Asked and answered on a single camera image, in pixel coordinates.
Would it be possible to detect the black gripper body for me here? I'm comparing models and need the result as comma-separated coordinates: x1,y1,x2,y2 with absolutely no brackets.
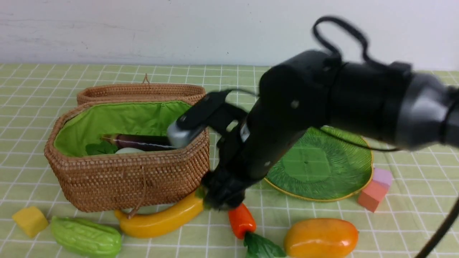
202,116,306,210

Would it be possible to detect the orange carrot with leaves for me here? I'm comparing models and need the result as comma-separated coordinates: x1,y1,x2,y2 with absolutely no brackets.
228,204,287,258

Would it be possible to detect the dark purple eggplant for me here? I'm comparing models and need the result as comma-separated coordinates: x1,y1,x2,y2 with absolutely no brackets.
100,134,176,152

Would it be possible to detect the orange mango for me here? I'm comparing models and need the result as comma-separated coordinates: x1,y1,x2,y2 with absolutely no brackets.
283,218,359,258

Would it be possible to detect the yellow banana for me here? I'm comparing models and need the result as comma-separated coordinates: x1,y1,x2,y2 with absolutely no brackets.
114,188,204,238

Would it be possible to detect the white radish with leaves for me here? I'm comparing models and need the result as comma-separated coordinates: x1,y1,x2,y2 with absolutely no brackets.
85,142,145,156

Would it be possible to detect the green bitter gourd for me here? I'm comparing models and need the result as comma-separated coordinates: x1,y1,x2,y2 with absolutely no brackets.
50,216,122,258

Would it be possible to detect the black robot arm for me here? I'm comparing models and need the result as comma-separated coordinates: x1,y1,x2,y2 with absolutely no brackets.
202,51,458,210

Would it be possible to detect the green glass leaf plate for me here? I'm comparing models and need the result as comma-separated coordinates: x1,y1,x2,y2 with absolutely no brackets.
265,127,374,202

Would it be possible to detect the woven wicker basket lid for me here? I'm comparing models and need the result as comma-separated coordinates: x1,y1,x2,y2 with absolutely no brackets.
76,75,205,105

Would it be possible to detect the woven wicker basket green lining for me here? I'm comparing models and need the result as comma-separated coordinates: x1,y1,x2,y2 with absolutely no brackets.
44,97,211,212

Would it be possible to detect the salmon orange foam cube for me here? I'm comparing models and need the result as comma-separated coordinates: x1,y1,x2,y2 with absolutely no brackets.
357,181,388,213

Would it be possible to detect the pink foam cube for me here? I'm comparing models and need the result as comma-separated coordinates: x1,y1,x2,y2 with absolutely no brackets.
373,168,393,190

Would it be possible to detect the yellow foam cube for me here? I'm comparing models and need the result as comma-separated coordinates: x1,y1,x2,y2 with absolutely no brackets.
12,206,49,238

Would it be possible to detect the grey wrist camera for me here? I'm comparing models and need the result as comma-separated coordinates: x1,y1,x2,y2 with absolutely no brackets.
167,90,248,149

